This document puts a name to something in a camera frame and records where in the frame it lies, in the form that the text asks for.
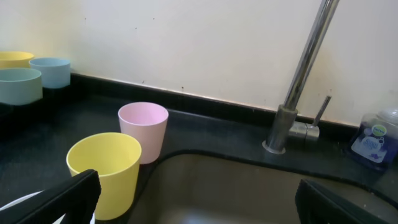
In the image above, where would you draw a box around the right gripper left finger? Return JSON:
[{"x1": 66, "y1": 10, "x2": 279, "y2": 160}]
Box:
[{"x1": 0, "y1": 169, "x2": 102, "y2": 224}]

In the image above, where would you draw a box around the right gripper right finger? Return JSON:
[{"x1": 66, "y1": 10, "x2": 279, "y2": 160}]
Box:
[{"x1": 294, "y1": 179, "x2": 391, "y2": 224}]

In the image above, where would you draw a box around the yellow cup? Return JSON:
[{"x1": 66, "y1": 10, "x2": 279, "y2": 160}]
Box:
[
  {"x1": 0, "y1": 51, "x2": 35, "y2": 70},
  {"x1": 65, "y1": 132, "x2": 142, "y2": 221}
]

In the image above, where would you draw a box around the pink cup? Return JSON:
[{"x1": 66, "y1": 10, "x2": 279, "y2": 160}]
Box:
[{"x1": 118, "y1": 101, "x2": 170, "y2": 165}]

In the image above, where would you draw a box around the blue soap bottle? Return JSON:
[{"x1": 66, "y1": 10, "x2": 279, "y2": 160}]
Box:
[{"x1": 346, "y1": 108, "x2": 398, "y2": 172}]

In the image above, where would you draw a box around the steel sink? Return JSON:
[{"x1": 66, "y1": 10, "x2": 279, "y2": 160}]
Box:
[{"x1": 127, "y1": 151, "x2": 398, "y2": 224}]

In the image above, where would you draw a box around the pale teal cup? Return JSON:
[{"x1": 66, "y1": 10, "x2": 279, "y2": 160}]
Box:
[{"x1": 0, "y1": 67, "x2": 44, "y2": 106}]

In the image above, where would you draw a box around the blue cup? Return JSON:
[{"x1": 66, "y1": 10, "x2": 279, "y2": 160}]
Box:
[{"x1": 29, "y1": 57, "x2": 72, "y2": 90}]

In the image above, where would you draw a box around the steel tap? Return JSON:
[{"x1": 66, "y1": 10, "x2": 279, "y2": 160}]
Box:
[{"x1": 262, "y1": 0, "x2": 341, "y2": 156}]

